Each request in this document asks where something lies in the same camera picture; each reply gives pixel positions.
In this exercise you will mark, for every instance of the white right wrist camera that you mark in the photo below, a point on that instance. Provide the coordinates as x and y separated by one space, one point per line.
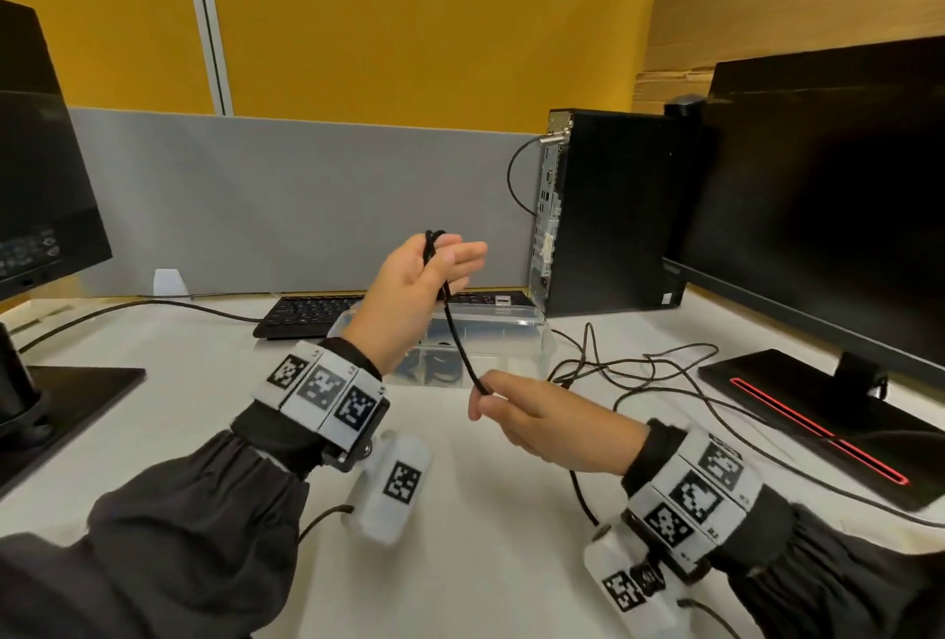
627 587

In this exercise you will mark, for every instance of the clear plastic compartment box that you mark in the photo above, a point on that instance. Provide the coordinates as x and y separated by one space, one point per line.
509 328

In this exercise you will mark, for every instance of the person's left hand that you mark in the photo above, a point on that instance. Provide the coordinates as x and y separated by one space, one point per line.
399 306

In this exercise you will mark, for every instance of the person's right hand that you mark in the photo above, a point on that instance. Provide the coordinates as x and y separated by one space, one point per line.
568 424

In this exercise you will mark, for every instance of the black monitor with square stand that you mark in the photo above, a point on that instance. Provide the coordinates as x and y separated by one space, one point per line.
44 181

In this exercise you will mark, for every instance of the black desktop computer tower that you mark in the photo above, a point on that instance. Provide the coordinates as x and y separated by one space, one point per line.
613 217

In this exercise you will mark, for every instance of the grey desk partition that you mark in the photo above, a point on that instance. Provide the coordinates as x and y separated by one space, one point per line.
295 210

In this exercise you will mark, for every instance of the grey webcam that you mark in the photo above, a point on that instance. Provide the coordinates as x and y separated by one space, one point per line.
684 104

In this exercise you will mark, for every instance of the black keyboard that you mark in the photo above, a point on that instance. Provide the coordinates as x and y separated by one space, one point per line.
310 313

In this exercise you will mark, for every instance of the person's right forearm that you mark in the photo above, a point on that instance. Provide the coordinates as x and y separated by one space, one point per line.
834 579

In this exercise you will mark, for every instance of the right wrist marker band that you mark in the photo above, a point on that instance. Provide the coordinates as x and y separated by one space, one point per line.
694 494

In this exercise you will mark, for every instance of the small white plastic bracket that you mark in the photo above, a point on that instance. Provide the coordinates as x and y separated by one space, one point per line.
171 284

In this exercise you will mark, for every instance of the wrist marker band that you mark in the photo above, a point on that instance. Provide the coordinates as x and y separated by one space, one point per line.
321 395
694 494

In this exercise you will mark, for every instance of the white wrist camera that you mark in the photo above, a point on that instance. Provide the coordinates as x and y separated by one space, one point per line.
391 491
627 587

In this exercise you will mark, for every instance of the left wrist marker band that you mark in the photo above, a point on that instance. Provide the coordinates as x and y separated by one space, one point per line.
321 395

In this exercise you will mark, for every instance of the wide black monitor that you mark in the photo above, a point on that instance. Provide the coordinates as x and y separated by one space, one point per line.
827 203

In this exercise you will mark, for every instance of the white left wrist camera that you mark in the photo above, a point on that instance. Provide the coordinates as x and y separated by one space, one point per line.
391 491

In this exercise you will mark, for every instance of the person's left forearm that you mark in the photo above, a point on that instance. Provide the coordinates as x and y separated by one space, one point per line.
170 535

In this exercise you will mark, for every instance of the yellow partition panel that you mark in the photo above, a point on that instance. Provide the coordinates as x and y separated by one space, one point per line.
413 33

